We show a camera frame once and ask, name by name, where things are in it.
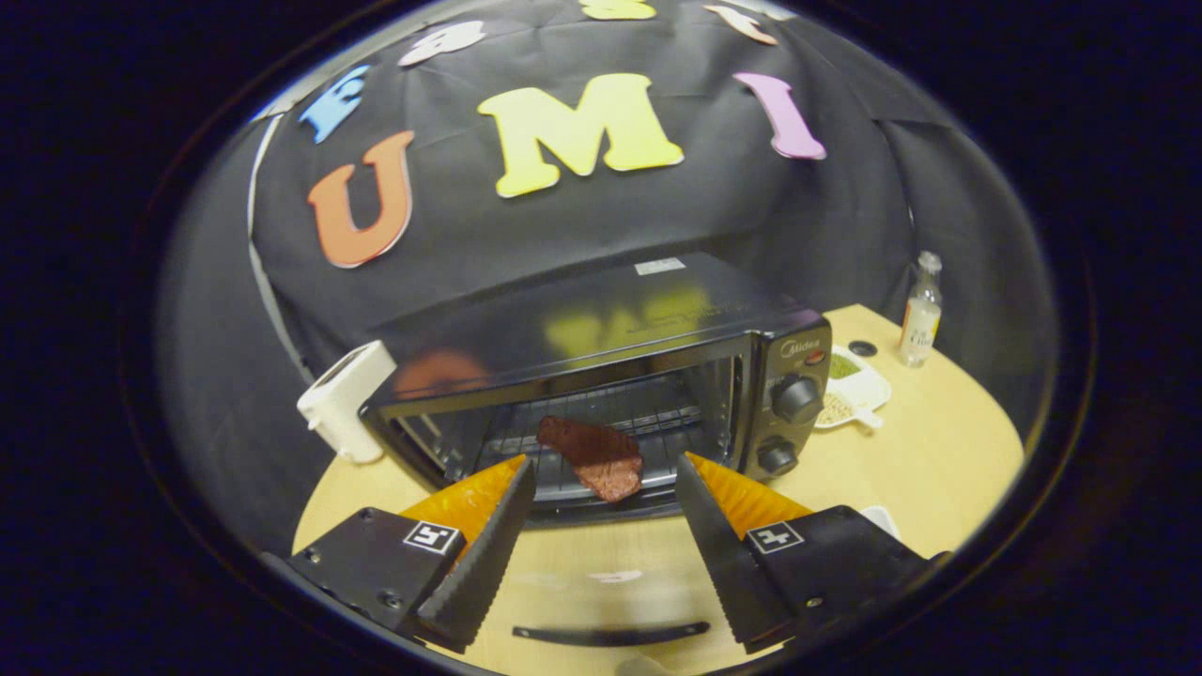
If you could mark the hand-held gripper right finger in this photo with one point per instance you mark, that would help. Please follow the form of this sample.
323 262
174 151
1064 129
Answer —
723 554

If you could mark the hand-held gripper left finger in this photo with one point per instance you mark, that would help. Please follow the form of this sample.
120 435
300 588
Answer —
488 554

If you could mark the red raw meat slice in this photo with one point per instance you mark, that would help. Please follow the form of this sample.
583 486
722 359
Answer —
601 455

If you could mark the black toaster oven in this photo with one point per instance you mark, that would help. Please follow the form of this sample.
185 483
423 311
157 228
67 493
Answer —
657 310

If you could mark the white bread toaster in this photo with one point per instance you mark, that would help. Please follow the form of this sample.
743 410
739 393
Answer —
343 399

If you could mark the white rectangular tray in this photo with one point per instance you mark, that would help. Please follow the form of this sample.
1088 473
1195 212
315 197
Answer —
883 521

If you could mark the white divided grain dish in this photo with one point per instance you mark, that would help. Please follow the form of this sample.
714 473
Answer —
859 390

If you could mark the small black bottle cap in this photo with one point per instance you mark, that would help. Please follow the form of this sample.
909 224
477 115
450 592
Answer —
862 348

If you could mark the small clear glass bottle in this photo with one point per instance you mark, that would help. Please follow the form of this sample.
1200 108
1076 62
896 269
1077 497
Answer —
920 319

